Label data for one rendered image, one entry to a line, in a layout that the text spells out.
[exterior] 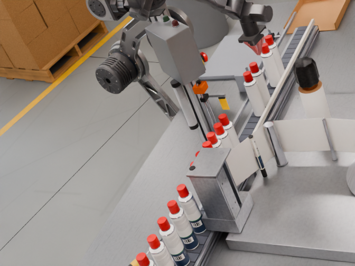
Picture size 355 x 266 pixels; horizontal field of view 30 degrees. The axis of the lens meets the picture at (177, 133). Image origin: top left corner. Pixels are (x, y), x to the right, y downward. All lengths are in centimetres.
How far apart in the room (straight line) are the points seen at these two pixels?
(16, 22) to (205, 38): 156
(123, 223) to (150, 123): 213
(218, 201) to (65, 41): 397
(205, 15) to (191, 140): 241
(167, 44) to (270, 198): 64
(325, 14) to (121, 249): 161
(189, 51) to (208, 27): 292
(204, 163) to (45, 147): 293
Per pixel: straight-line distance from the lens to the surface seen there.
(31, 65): 583
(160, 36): 226
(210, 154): 218
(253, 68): 268
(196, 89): 245
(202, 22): 516
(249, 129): 268
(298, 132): 237
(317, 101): 246
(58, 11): 591
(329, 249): 212
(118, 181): 426
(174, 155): 279
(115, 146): 459
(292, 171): 242
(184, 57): 227
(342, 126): 230
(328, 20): 335
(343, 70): 295
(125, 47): 342
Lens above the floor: 243
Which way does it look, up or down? 33 degrees down
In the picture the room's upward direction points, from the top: 24 degrees counter-clockwise
